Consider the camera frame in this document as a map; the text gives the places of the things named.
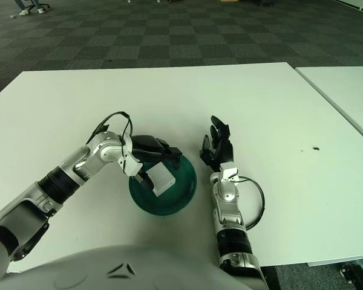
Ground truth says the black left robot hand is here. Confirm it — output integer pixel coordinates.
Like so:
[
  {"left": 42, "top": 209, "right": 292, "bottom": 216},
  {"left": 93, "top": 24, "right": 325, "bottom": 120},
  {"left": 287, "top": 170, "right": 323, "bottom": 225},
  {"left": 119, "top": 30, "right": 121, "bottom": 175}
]
[{"left": 129, "top": 135, "right": 183, "bottom": 190}]

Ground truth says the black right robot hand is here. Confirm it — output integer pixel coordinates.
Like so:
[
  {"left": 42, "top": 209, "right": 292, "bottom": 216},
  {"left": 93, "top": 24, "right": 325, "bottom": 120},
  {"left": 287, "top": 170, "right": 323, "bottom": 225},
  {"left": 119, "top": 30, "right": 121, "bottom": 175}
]
[{"left": 198, "top": 115, "right": 235, "bottom": 173}]

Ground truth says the white charger block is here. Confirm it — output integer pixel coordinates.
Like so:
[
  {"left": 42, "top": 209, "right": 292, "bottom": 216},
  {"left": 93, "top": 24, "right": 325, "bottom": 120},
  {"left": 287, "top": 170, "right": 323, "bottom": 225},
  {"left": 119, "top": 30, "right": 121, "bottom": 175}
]
[{"left": 145, "top": 163, "right": 176, "bottom": 196}]

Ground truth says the green round plate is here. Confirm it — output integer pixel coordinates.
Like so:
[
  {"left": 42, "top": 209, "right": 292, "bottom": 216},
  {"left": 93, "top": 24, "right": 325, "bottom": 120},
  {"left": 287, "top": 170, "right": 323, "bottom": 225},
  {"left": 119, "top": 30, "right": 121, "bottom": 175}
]
[{"left": 128, "top": 150, "right": 198, "bottom": 217}]

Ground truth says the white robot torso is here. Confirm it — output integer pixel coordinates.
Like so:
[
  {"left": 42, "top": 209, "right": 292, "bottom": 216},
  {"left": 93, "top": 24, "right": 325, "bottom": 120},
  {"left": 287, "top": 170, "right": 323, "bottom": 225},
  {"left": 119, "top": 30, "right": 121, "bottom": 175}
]
[{"left": 0, "top": 243, "right": 231, "bottom": 290}]

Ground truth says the adjacent white table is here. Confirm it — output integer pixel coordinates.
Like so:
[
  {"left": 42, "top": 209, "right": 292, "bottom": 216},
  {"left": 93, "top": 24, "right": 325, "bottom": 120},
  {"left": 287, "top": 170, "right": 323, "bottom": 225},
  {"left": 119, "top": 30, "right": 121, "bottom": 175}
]
[{"left": 295, "top": 65, "right": 363, "bottom": 146}]

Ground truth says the black office chair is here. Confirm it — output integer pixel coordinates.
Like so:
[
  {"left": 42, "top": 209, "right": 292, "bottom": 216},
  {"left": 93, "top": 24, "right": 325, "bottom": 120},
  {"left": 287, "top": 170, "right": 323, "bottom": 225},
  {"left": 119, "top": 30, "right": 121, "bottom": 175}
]
[{"left": 27, "top": 0, "right": 51, "bottom": 10}]

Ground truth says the seated person in jeans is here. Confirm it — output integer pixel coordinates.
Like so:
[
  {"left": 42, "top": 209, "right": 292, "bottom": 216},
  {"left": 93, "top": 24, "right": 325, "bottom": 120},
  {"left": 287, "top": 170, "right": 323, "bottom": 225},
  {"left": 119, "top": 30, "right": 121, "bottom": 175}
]
[{"left": 13, "top": 0, "right": 46, "bottom": 16}]

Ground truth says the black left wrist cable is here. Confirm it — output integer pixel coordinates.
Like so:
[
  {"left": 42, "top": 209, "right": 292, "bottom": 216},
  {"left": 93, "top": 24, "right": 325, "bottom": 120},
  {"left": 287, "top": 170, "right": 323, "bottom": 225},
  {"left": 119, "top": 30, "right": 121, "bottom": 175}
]
[{"left": 89, "top": 111, "right": 134, "bottom": 158}]

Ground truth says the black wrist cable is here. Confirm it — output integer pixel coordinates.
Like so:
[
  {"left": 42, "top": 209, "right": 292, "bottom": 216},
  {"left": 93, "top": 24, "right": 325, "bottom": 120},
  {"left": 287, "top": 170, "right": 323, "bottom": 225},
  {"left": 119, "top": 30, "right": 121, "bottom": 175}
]
[
  {"left": 89, "top": 111, "right": 134, "bottom": 158},
  {"left": 237, "top": 177, "right": 266, "bottom": 230}
]

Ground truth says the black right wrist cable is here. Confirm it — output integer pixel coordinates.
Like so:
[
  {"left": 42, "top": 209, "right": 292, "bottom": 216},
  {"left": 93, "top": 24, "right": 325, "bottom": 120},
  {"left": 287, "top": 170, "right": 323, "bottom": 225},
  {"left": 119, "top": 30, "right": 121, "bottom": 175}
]
[{"left": 237, "top": 177, "right": 266, "bottom": 230}]

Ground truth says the black table leg frame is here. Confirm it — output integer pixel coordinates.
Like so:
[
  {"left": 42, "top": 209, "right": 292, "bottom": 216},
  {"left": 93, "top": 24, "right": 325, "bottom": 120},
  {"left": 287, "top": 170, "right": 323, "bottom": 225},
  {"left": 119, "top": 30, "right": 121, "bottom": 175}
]
[{"left": 338, "top": 262, "right": 363, "bottom": 290}]

